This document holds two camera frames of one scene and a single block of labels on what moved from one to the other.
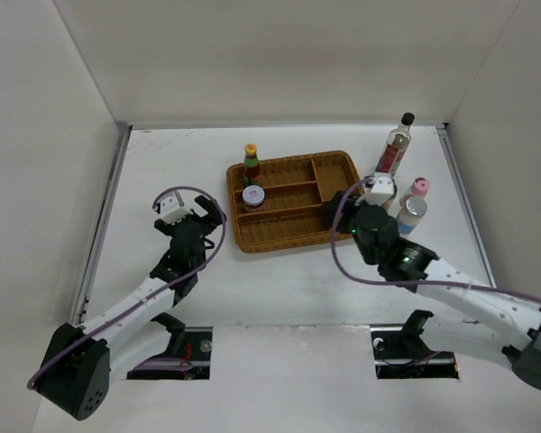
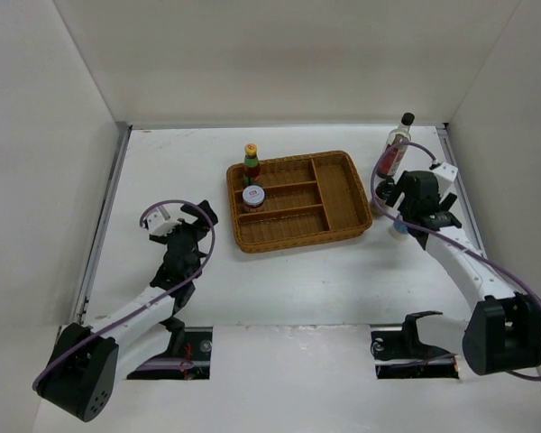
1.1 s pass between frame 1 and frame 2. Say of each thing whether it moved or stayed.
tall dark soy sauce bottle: stayed
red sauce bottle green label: stayed
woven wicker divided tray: stayed
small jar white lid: stayed
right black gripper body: moved
